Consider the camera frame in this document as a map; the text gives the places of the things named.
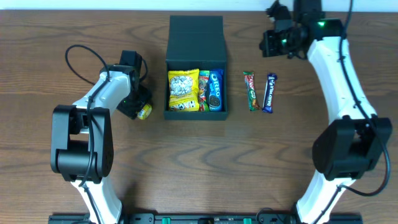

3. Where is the colourful Haribo gummy bag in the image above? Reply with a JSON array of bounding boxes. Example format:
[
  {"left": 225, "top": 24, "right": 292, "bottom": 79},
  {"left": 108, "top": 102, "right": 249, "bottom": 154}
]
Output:
[{"left": 198, "top": 70, "right": 210, "bottom": 112}]

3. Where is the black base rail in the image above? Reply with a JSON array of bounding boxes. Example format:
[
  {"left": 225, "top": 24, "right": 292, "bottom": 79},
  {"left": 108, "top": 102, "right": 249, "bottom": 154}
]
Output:
[{"left": 48, "top": 213, "right": 363, "bottom": 224}]

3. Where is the blue Dairy Milk bar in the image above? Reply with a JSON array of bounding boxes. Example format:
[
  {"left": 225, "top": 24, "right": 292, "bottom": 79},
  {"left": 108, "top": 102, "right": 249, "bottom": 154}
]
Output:
[{"left": 262, "top": 73, "right": 277, "bottom": 113}]

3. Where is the black open cardboard box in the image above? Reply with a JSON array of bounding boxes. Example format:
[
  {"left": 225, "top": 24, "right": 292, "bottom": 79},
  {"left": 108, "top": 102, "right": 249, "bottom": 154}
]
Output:
[{"left": 164, "top": 15, "right": 228, "bottom": 121}]

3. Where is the yellow snack bag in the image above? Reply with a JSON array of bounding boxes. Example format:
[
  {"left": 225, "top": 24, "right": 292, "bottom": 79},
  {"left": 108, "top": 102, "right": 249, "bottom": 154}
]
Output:
[{"left": 168, "top": 68, "right": 200, "bottom": 111}]

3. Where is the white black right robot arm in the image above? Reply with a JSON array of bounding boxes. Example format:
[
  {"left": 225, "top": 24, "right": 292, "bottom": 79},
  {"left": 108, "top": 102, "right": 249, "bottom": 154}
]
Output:
[{"left": 259, "top": 1, "right": 392, "bottom": 223}]

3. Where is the blue Oreo cookie pack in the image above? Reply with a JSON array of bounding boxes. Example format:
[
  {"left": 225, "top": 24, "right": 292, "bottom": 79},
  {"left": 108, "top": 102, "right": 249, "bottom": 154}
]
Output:
[{"left": 207, "top": 69, "right": 223, "bottom": 111}]

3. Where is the green red Milo bar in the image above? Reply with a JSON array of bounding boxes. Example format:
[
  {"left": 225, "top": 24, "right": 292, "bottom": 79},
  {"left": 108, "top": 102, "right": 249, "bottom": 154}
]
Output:
[{"left": 243, "top": 72, "right": 260, "bottom": 111}]

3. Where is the yellow candy canister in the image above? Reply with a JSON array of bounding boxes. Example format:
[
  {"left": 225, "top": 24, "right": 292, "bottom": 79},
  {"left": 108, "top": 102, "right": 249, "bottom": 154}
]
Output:
[{"left": 137, "top": 103, "right": 152, "bottom": 120}]

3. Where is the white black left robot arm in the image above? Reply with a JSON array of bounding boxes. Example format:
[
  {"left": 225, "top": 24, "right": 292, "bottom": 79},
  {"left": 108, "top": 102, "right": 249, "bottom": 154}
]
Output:
[{"left": 49, "top": 64, "right": 149, "bottom": 223}]

